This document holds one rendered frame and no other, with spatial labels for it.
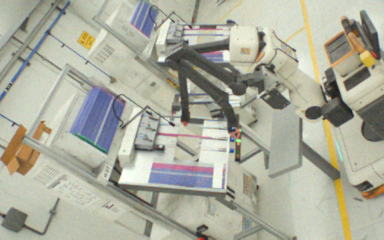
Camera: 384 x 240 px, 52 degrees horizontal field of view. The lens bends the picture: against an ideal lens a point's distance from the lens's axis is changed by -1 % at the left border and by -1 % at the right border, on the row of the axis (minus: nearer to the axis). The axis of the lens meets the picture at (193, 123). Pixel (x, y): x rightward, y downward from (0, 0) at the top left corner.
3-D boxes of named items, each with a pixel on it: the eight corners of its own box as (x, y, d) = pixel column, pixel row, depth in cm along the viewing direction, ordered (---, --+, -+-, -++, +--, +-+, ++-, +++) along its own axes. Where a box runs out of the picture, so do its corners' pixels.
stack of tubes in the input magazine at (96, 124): (125, 103, 301) (96, 83, 290) (108, 153, 264) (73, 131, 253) (116, 112, 308) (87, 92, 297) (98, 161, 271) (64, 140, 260)
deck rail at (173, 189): (225, 195, 260) (226, 190, 256) (225, 198, 259) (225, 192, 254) (120, 186, 266) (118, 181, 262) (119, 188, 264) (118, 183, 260)
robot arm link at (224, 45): (171, 53, 243) (172, 43, 249) (177, 69, 253) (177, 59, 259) (243, 42, 234) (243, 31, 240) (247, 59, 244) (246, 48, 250)
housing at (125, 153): (145, 121, 313) (143, 107, 304) (131, 168, 278) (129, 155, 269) (135, 120, 314) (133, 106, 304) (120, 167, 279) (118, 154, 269)
